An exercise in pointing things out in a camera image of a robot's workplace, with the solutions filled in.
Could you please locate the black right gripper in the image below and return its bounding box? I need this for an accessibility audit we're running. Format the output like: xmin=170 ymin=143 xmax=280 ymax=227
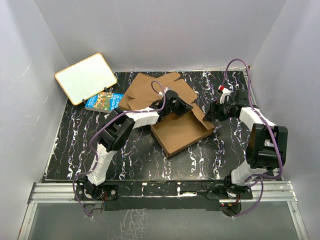
xmin=202 ymin=99 xmax=236 ymax=123

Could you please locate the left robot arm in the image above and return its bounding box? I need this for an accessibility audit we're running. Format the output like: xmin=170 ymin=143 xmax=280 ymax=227
xmin=80 ymin=90 xmax=193 ymax=200

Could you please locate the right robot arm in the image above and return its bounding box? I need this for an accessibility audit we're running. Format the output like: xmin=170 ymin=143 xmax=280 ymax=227
xmin=203 ymin=85 xmax=288 ymax=199

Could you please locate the closed brown cardboard box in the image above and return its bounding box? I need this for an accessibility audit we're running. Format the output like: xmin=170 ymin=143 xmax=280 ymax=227
xmin=118 ymin=72 xmax=166 ymax=112

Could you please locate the colourful blue book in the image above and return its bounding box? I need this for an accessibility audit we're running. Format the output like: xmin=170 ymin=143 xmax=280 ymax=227
xmin=85 ymin=91 xmax=124 ymax=113

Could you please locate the yellow framed whiteboard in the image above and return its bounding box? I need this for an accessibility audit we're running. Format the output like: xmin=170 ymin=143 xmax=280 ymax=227
xmin=54 ymin=53 xmax=117 ymax=106

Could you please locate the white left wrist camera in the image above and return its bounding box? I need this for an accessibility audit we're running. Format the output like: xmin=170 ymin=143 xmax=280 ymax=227
xmin=157 ymin=86 xmax=172 ymax=97

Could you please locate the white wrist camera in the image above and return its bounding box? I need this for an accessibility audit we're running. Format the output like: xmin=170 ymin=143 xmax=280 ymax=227
xmin=217 ymin=85 xmax=231 ymax=104
xmin=157 ymin=86 xmax=172 ymax=97

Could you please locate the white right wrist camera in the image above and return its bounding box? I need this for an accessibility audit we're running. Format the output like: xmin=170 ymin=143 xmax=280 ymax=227
xmin=217 ymin=85 xmax=231 ymax=104

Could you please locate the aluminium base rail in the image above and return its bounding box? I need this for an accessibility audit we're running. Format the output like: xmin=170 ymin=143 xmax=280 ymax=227
xmin=18 ymin=181 xmax=309 ymax=240

